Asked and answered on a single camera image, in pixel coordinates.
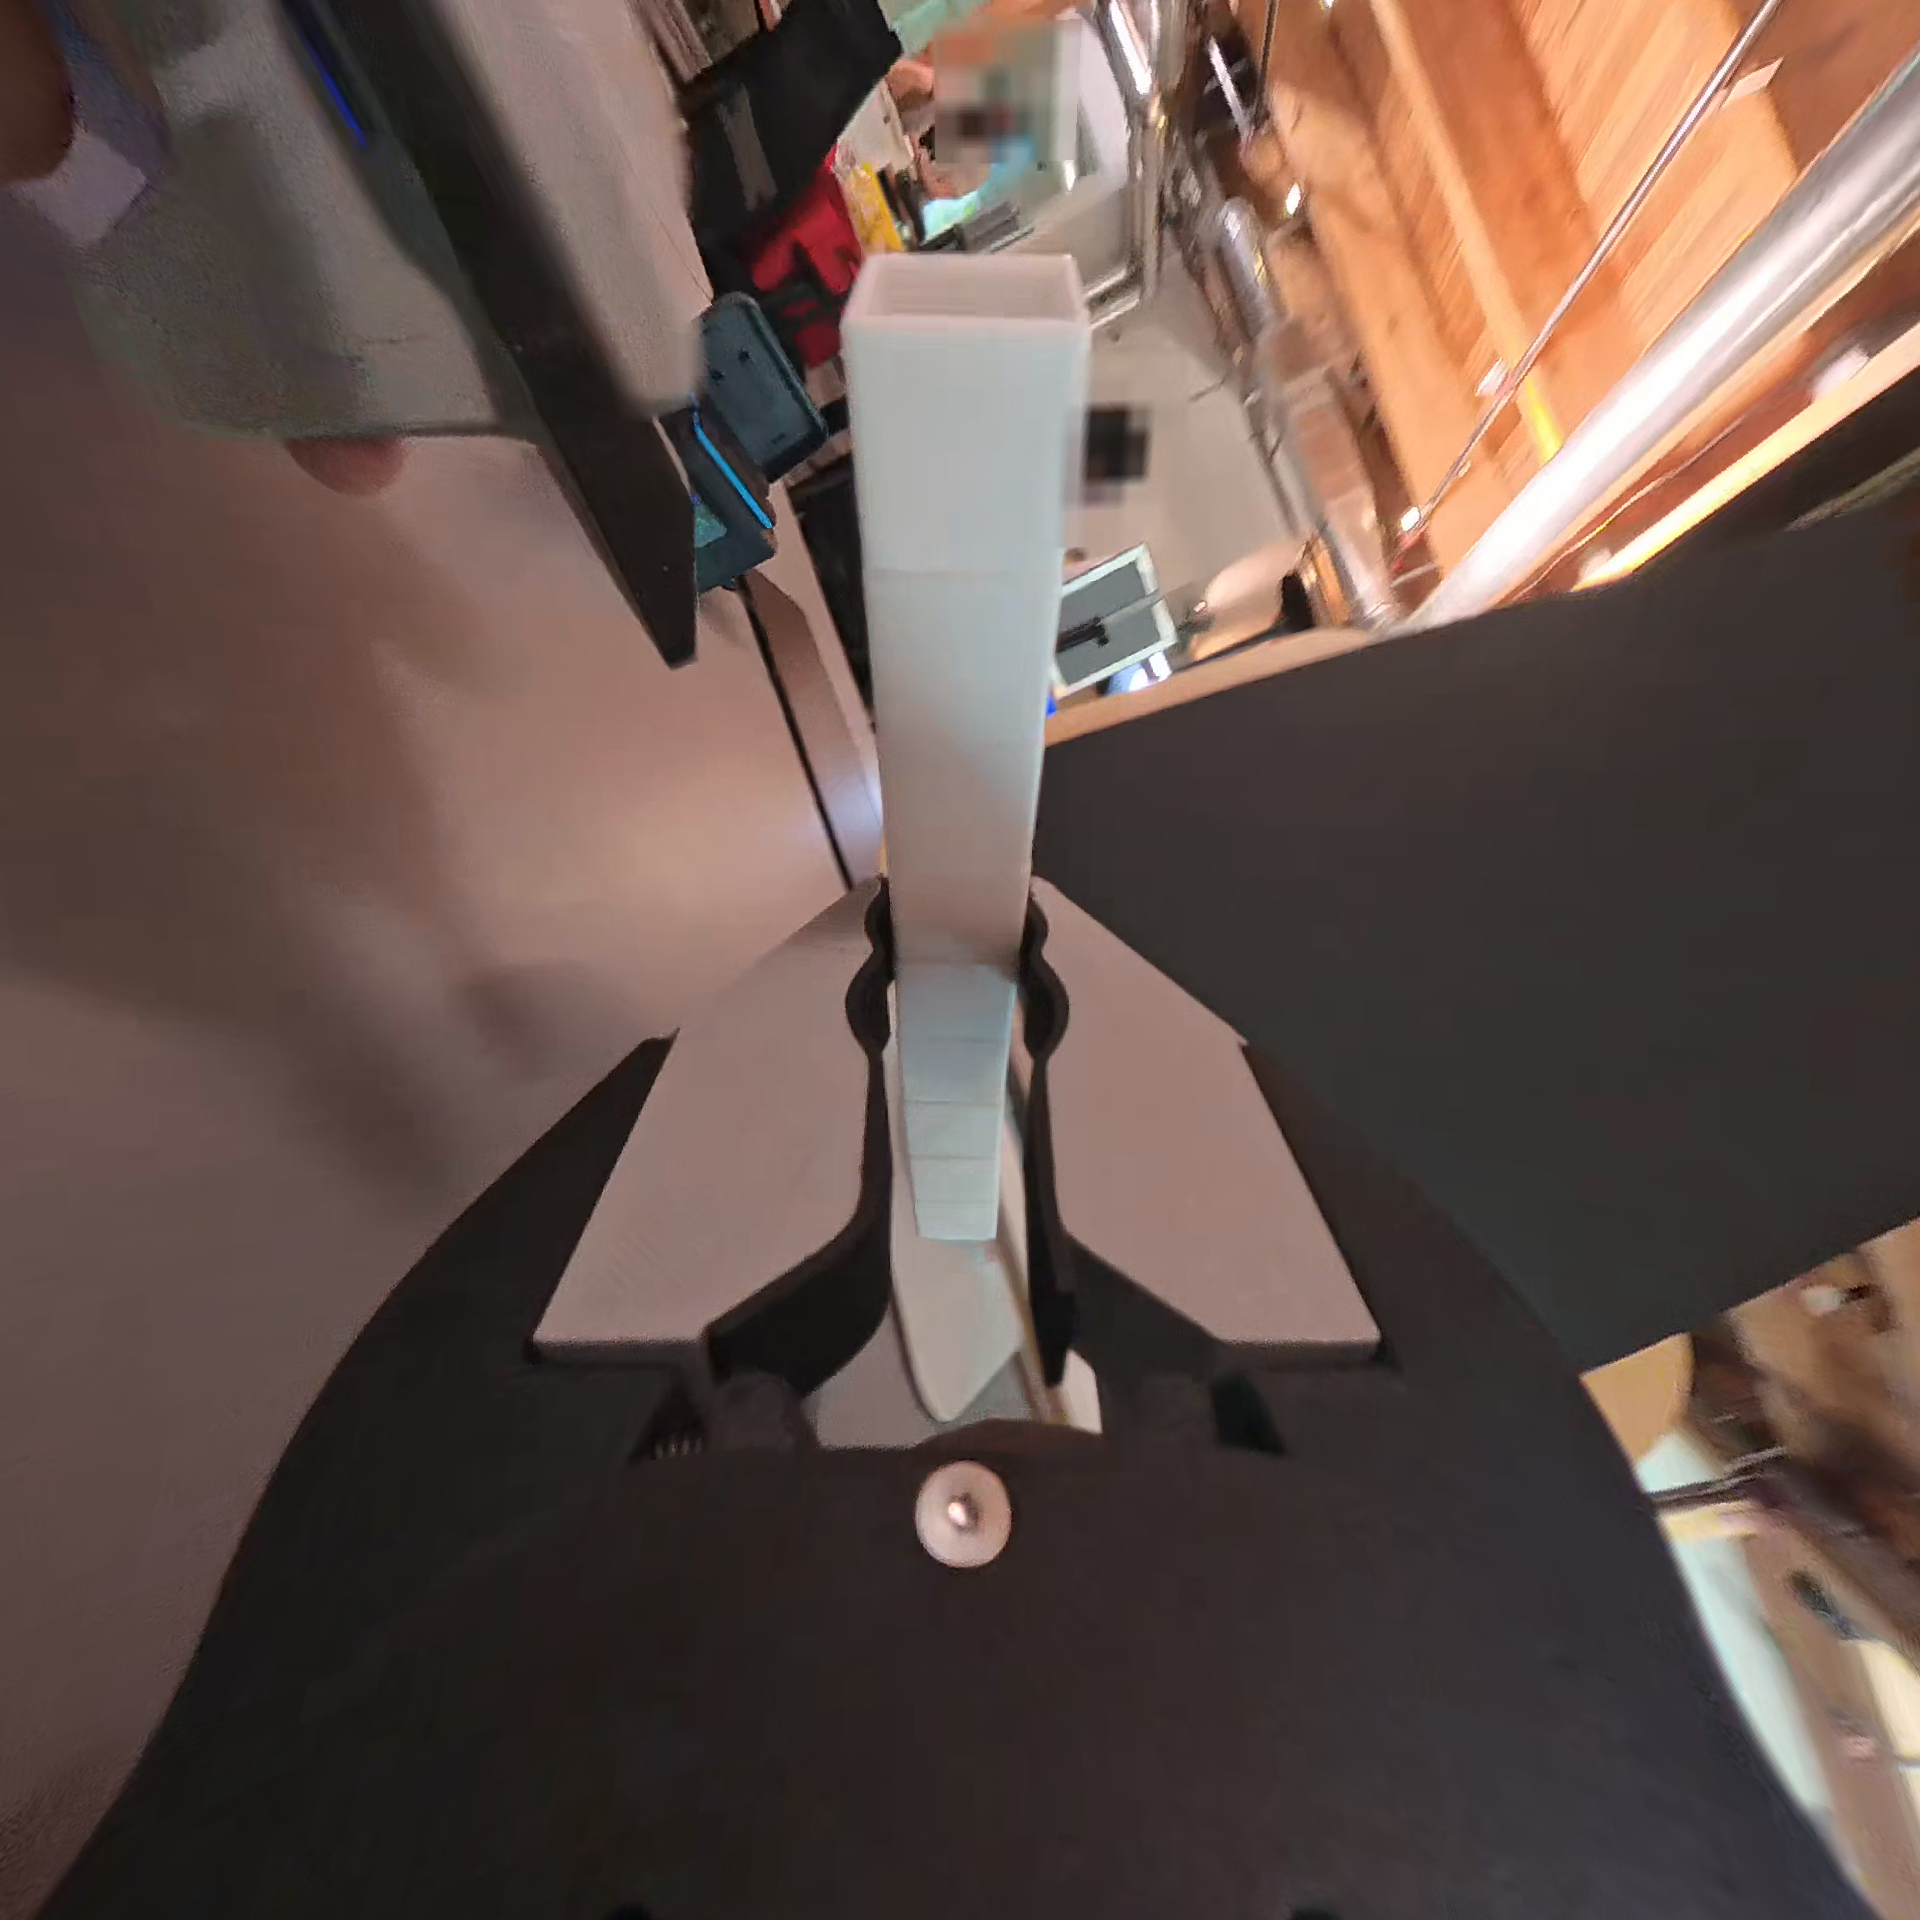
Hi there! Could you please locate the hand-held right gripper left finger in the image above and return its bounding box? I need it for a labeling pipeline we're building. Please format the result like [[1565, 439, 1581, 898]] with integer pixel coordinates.
[[533, 877, 895, 1394]]

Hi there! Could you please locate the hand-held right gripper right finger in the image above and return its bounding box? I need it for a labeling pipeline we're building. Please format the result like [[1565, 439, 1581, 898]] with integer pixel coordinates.
[[1017, 877, 1382, 1393]]

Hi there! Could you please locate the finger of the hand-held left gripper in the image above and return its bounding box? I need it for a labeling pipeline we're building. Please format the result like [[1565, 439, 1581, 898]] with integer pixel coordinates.
[[65, 0, 699, 672]]

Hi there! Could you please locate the long white block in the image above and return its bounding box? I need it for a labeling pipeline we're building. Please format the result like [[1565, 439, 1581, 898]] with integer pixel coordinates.
[[838, 254, 1092, 1250]]

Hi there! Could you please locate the person's left hand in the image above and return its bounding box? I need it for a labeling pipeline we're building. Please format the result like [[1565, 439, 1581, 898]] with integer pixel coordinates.
[[281, 427, 408, 504]]

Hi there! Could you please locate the black monitor with wooden edge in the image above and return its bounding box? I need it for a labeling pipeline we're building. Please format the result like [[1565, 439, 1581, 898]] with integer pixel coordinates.
[[1032, 357, 1920, 1379]]

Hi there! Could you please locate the black charging case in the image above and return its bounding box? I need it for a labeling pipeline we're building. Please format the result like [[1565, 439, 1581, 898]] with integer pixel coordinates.
[[690, 296, 834, 600]]

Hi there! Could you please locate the dark brown flat panel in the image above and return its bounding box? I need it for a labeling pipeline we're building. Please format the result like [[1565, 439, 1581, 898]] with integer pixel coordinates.
[[746, 571, 889, 890]]

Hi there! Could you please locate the red plastic bin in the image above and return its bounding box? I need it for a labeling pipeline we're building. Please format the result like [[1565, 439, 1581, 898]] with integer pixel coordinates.
[[746, 186, 849, 375]]

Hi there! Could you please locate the silver air duct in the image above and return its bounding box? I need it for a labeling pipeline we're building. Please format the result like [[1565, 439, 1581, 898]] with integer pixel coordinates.
[[1405, 98, 1920, 628]]

